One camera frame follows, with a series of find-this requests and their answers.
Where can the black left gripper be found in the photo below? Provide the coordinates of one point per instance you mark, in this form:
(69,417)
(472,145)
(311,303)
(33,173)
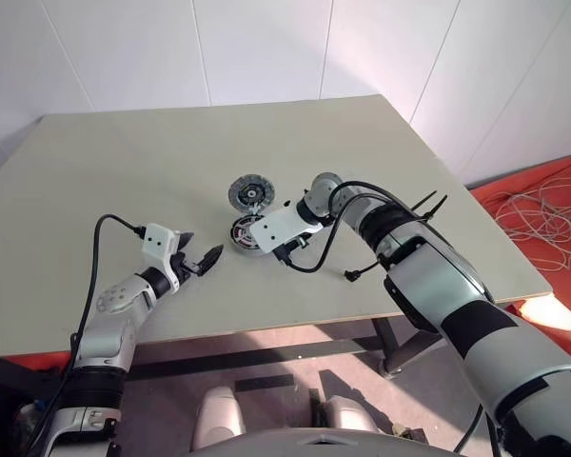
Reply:
(183,270)

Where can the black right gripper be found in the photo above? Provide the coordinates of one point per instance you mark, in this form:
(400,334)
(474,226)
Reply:
(285,250)

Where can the silver motor stator copper windings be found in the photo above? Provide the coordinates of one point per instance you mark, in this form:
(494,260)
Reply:
(240,235)

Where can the round silver black motor cover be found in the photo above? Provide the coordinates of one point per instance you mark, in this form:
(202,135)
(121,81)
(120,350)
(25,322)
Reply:
(251,192)

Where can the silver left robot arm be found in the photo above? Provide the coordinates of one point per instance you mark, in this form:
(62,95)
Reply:
(104,323)

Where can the black zip tie right arm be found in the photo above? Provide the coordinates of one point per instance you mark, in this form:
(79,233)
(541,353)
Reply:
(428,207)

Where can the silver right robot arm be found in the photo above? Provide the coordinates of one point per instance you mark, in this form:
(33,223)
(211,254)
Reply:
(438,271)

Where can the black strip on floor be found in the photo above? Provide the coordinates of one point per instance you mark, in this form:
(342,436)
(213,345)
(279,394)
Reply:
(264,383)

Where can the beige rounded robot leg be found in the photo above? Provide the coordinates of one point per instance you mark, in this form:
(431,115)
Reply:
(349,414)
(219,416)

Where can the orange cloth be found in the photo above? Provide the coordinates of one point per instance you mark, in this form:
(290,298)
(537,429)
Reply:
(38,362)
(561,295)

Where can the grey robot torso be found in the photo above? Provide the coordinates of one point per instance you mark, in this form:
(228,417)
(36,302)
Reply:
(323,445)

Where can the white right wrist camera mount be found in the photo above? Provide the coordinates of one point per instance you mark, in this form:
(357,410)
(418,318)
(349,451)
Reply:
(276,228)

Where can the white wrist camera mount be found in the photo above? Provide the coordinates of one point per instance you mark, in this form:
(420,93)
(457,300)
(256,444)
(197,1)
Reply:
(276,228)
(158,243)

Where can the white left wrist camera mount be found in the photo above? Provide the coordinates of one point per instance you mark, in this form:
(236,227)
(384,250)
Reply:
(158,243)

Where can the black metal table frame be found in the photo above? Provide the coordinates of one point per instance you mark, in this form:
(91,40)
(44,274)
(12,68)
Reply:
(266,354)

